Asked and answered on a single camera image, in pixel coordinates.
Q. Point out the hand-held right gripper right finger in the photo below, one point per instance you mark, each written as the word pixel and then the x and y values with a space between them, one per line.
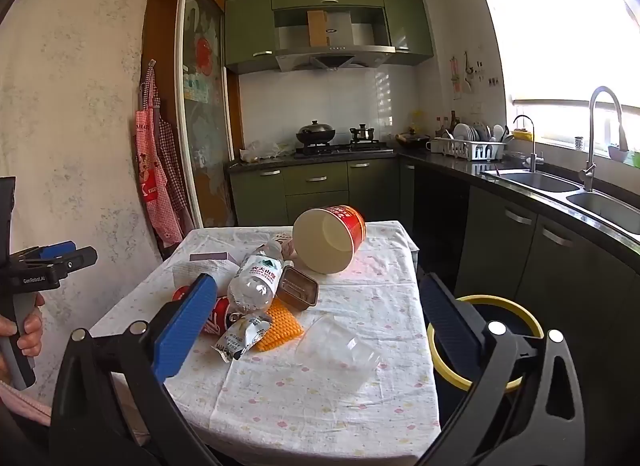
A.
pixel 450 326

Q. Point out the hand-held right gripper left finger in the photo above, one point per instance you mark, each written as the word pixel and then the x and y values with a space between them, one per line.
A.
pixel 185 326

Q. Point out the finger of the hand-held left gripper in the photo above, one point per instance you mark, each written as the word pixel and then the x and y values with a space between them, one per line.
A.
pixel 80 260
pixel 57 249

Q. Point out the red soda can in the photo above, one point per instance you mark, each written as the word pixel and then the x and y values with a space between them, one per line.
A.
pixel 217 313

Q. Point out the yellow-rimmed blue trash bin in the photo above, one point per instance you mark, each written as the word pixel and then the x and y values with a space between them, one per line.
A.
pixel 485 299

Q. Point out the silver snack wrapper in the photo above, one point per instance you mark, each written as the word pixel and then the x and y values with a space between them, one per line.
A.
pixel 240 338

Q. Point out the purple card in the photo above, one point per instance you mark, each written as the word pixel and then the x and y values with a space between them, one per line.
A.
pixel 210 256

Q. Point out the clear plastic bottle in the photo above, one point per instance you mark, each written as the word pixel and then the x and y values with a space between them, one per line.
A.
pixel 255 276

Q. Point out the orange foam net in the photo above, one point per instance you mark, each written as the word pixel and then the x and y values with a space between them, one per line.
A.
pixel 285 328

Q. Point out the clear plastic cup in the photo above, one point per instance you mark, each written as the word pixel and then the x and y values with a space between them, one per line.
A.
pixel 335 351

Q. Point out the brown rectangular tin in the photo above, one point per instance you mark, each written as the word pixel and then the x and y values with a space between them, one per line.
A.
pixel 300 286

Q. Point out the pale wrapper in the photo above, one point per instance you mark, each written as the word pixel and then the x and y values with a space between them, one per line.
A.
pixel 287 247

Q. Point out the red paper bucket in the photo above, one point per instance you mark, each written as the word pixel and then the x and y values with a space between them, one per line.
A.
pixel 350 226

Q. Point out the person's left forearm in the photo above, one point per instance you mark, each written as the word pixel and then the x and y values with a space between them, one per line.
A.
pixel 22 403

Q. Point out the person's left hand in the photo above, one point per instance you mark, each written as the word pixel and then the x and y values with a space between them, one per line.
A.
pixel 30 333

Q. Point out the dark sink base cabinets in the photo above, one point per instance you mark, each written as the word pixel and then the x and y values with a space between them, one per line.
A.
pixel 500 246

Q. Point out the red checked apron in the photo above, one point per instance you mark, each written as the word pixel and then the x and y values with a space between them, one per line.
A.
pixel 155 185

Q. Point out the white floral tablecloth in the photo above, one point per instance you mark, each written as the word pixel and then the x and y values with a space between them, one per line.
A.
pixel 350 396

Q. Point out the dark checked apron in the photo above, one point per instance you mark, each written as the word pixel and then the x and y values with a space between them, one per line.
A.
pixel 174 160

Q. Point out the white dish rack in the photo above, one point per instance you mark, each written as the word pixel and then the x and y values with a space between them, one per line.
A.
pixel 470 148

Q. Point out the white mug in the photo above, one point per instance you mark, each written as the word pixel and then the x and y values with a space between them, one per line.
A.
pixel 433 145

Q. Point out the green drawer base cabinets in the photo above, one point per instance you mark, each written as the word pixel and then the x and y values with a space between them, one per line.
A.
pixel 315 191

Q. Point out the black pan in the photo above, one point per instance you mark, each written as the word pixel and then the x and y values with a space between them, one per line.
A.
pixel 412 140

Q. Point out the clear plastic bag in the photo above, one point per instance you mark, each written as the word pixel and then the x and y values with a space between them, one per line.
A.
pixel 265 149

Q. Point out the stack of white plates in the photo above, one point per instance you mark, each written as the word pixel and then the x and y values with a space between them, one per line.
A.
pixel 465 131

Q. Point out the small steel faucet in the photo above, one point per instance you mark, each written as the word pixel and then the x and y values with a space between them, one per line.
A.
pixel 532 145

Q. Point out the row of sauce bottles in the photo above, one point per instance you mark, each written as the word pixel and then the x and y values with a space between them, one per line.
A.
pixel 452 123

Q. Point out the yellow container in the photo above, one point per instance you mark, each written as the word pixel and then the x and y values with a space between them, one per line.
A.
pixel 522 135

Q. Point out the glass sliding door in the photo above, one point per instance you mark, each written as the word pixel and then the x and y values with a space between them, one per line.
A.
pixel 205 95

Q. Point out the black gas stove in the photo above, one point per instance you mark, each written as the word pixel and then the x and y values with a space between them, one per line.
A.
pixel 345 148

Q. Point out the yellow flowers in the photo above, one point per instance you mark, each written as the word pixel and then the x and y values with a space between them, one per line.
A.
pixel 416 118

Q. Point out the small dark pot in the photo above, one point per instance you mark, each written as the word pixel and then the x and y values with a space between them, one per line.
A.
pixel 362 133

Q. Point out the tall steel faucet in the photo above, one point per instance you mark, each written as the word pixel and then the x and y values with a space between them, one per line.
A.
pixel 591 145

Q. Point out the black wok with lid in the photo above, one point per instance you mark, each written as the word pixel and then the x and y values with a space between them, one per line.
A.
pixel 315 134

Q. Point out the pale bowl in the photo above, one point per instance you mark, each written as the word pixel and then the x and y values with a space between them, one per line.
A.
pixel 617 153

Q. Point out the hanging spatula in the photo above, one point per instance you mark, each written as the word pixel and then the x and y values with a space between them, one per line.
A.
pixel 469 75

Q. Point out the steel range hood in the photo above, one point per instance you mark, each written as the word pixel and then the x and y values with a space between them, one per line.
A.
pixel 330 53

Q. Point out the brown cardboard box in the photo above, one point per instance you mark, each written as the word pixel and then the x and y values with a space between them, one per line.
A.
pixel 317 28

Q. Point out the green wall cabinets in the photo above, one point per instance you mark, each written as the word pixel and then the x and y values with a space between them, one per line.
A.
pixel 247 30

